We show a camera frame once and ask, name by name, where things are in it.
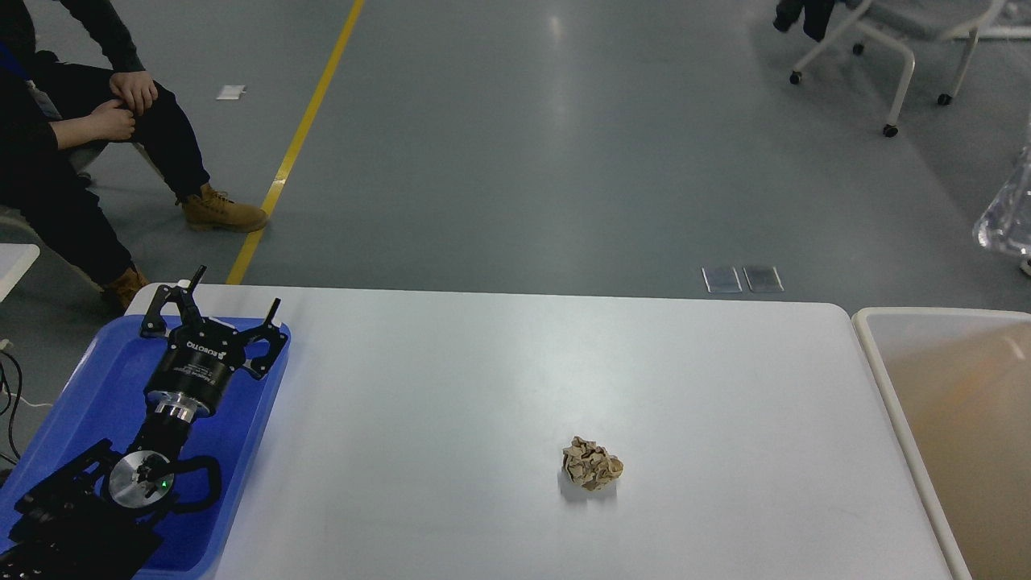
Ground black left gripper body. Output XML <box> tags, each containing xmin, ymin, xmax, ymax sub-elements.
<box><xmin>144</xmin><ymin>318</ymin><xmax>288</xmax><ymax>418</ymax></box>

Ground aluminium foil tray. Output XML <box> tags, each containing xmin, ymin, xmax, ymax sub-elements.
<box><xmin>972</xmin><ymin>144</ymin><xmax>1030</xmax><ymax>259</ymax></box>

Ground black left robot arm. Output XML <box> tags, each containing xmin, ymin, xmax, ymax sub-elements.
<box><xmin>2</xmin><ymin>271</ymin><xmax>290</xmax><ymax>579</ymax></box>

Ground person's lower hand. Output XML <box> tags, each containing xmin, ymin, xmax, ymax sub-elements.
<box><xmin>85</xmin><ymin>99</ymin><xmax>136</xmax><ymax>142</ymax></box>

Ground person's upper hand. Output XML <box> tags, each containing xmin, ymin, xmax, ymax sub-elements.
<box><xmin>108</xmin><ymin>70</ymin><xmax>159</xmax><ymax>117</ymax></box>

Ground tan boot near table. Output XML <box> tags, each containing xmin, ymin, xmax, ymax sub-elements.
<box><xmin>100</xmin><ymin>265</ymin><xmax>151</xmax><ymax>313</ymax></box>

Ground blue plastic tray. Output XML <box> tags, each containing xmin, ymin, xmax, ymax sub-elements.
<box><xmin>1</xmin><ymin>315</ymin><xmax>288</xmax><ymax>579</ymax></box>

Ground tan boot on floor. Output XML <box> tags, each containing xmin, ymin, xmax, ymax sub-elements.
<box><xmin>176</xmin><ymin>184</ymin><xmax>269</xmax><ymax>234</ymax></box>

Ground white side table corner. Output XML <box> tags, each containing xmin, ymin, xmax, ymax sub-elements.
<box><xmin>0</xmin><ymin>242</ymin><xmax>40</xmax><ymax>301</ymax></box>

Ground seated person in black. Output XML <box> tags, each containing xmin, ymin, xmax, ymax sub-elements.
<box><xmin>1</xmin><ymin>1</ymin><xmax>210</xmax><ymax>286</ymax></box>

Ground crumpled brown paper ball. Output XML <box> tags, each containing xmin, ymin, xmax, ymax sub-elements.
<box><xmin>562</xmin><ymin>436</ymin><xmax>625</xmax><ymax>492</ymax></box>

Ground left metal floor plate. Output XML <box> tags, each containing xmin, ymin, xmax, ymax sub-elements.
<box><xmin>701</xmin><ymin>267</ymin><xmax>743</xmax><ymax>294</ymax></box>

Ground metal floor plate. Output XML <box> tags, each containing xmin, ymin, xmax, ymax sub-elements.
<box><xmin>701</xmin><ymin>267</ymin><xmax>743</xmax><ymax>294</ymax></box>
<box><xmin>743</xmin><ymin>265</ymin><xmax>785</xmax><ymax>293</ymax></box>

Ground right metal floor plate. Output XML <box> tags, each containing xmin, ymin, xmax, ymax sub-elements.
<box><xmin>743</xmin><ymin>265</ymin><xmax>785</xmax><ymax>293</ymax></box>

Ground dark jacket on chair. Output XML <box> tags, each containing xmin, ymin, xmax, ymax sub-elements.
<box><xmin>772</xmin><ymin>0</ymin><xmax>841</xmax><ymax>43</ymax></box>

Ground beige plastic bin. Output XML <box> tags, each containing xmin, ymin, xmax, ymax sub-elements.
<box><xmin>853</xmin><ymin>307</ymin><xmax>1030</xmax><ymax>579</ymax></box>

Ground white rolling chair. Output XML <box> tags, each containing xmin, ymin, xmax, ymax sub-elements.
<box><xmin>789</xmin><ymin>1</ymin><xmax>1006</xmax><ymax>139</ymax></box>

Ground black cables at left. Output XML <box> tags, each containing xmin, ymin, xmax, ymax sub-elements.
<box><xmin>0</xmin><ymin>345</ymin><xmax>25</xmax><ymax>468</ymax></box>

